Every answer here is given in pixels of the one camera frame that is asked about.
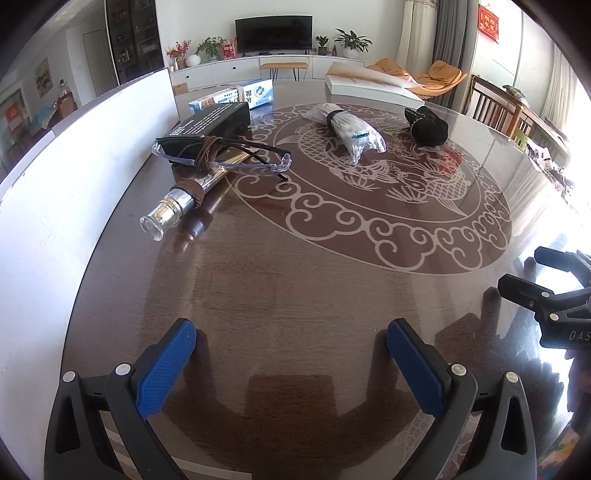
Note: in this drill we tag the round white vase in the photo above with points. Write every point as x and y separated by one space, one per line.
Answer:
193 60

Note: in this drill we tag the red wall hanging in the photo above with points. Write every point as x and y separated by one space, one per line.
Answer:
488 23

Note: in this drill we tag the bushy green potted plant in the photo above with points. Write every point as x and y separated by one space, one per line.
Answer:
210 46

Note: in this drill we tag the black knitted pouch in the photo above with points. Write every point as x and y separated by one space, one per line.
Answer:
427 129

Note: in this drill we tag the orange lounge chair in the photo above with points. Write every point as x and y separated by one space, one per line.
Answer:
438 74

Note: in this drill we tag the white door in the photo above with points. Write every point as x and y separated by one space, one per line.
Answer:
95 62

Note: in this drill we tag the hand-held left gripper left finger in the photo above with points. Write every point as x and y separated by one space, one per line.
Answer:
166 369

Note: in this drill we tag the gold cosmetic tube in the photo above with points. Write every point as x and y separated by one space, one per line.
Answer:
175 207

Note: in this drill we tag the wooden bench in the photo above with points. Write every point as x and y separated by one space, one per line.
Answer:
282 65

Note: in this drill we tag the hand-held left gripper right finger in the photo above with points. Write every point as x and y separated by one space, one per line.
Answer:
415 369

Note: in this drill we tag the white television cabinet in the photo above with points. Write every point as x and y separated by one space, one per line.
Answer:
207 74

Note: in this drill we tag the short blue white box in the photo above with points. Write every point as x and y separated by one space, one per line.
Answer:
258 92

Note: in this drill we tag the red gift bag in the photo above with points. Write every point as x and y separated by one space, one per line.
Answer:
227 50

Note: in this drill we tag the white cardboard box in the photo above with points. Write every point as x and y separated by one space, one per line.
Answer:
69 184

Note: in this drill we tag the large potted plant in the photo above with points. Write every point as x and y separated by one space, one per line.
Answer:
353 41

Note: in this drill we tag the red flower bouquet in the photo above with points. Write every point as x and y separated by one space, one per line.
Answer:
178 48

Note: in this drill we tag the bagged white gloves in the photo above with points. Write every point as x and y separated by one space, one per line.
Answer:
351 129

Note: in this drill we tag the black printed box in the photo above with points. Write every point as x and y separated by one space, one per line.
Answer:
207 120

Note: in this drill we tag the dining table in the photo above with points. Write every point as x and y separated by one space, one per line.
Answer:
44 117

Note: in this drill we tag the red door poster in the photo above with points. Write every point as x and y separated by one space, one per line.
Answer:
13 117

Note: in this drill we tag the water jug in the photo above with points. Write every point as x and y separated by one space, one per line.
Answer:
63 90

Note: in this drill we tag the dark glass display cabinet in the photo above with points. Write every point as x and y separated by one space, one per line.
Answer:
134 41

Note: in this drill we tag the black television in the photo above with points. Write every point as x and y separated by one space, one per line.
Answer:
272 34

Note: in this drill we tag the wooden chair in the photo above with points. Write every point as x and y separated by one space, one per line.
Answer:
480 101

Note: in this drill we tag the clear frame glasses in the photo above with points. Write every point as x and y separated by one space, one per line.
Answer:
277 164

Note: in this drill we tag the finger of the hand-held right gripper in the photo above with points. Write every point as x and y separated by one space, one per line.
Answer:
558 261
521 290

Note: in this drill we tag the wall painting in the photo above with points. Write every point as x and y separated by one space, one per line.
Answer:
43 78

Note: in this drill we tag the small potted plant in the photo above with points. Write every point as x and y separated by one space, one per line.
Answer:
322 42

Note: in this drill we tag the grey curtain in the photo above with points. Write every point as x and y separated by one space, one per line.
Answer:
450 27

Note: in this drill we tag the flat white box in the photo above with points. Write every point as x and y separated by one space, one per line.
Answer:
364 85

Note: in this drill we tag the covered standing air conditioner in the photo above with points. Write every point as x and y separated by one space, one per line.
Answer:
415 32

